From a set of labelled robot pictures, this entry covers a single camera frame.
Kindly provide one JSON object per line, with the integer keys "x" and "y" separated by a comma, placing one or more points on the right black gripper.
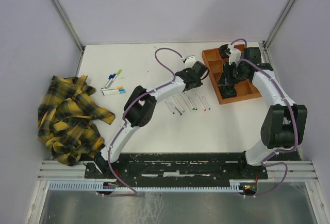
{"x": 227, "y": 77}

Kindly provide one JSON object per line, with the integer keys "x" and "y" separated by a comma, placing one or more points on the white cable duct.
{"x": 101, "y": 186}

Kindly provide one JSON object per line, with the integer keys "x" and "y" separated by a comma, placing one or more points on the aluminium frame post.
{"x": 67, "y": 24}
{"x": 288, "y": 6}

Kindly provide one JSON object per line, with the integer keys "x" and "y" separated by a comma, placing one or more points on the right aluminium frame post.
{"x": 288, "y": 6}

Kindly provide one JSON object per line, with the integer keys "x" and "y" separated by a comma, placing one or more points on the yellow capped highlighter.
{"x": 112, "y": 88}

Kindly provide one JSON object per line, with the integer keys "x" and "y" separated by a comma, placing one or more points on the dark green rolled sock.
{"x": 228, "y": 91}

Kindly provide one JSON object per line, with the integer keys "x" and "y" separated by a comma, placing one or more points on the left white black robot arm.
{"x": 139, "y": 109}

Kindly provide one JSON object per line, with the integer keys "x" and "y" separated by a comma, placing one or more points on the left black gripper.
{"x": 199, "y": 83}

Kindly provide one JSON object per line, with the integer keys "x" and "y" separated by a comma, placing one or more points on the yellow plaid cloth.
{"x": 66, "y": 120}

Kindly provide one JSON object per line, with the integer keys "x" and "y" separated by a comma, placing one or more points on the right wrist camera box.
{"x": 235, "y": 54}

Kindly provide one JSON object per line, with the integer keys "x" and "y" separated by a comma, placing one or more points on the black rolled sock top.
{"x": 224, "y": 51}

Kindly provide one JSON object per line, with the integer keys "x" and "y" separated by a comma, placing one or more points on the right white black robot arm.
{"x": 284, "y": 124}

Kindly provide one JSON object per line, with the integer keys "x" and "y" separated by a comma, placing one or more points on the pastel purple highlighter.
{"x": 182, "y": 110}

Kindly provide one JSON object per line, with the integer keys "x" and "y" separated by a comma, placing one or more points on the orange compartment tray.
{"x": 245, "y": 89}

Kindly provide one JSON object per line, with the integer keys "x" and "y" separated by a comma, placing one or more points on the left aluminium frame post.
{"x": 67, "y": 24}

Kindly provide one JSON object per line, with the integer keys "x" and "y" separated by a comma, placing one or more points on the black marker pen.
{"x": 170, "y": 107}

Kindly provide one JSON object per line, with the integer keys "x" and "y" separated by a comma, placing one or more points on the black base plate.
{"x": 158, "y": 168}

